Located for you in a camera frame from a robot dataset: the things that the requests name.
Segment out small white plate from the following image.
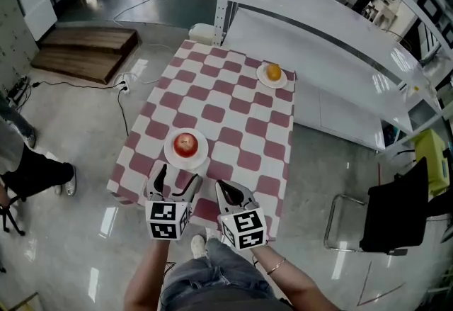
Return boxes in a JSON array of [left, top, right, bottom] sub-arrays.
[[256, 62, 288, 89]]

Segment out black cantilever chair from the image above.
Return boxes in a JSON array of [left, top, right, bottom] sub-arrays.
[[323, 156, 431, 256]]

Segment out grey locker cabinet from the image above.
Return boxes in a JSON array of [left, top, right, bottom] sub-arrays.
[[0, 0, 40, 91]]

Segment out person's white shoe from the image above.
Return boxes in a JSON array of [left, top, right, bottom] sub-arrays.
[[190, 234, 207, 260]]

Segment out person's right forearm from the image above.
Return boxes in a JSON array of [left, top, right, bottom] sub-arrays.
[[253, 244, 340, 311]]

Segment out person's blue jeans legs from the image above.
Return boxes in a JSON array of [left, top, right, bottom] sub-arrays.
[[159, 237, 284, 311]]

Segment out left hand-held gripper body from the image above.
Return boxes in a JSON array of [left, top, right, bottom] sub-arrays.
[[144, 192, 194, 242]]

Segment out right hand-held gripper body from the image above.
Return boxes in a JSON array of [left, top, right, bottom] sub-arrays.
[[218, 201, 267, 251]]

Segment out black office chair base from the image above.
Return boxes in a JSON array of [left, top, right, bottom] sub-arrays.
[[0, 192, 28, 237]]

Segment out grey power strip with plugs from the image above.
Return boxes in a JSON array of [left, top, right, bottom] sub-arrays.
[[6, 75, 33, 108]]

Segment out red apple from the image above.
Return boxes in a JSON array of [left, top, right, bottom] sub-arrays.
[[173, 132, 199, 159]]

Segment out red white checkered tablecloth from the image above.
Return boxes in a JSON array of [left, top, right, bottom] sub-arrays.
[[105, 39, 298, 243]]

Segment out orange fruit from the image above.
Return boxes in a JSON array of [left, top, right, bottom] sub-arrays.
[[265, 63, 282, 81]]

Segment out lime green box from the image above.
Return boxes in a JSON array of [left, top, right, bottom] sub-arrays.
[[412, 128, 452, 197]]

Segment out black cable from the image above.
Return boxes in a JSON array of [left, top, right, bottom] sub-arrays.
[[30, 80, 130, 137]]

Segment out dark wooden step platform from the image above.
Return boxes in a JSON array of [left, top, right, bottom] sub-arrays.
[[30, 26, 139, 86]]

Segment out white storage bin black panel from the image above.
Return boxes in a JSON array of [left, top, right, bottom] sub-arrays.
[[415, 0, 444, 21], [441, 13, 453, 42]]

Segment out thin metal bracelet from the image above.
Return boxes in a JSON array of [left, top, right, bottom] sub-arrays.
[[265, 257, 287, 276]]

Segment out person's left forearm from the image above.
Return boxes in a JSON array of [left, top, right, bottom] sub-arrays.
[[123, 240, 171, 311]]

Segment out white trash bin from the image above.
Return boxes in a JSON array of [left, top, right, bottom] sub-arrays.
[[188, 23, 216, 47]]

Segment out white metal shelving rack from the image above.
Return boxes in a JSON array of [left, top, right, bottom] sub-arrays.
[[214, 0, 453, 154]]

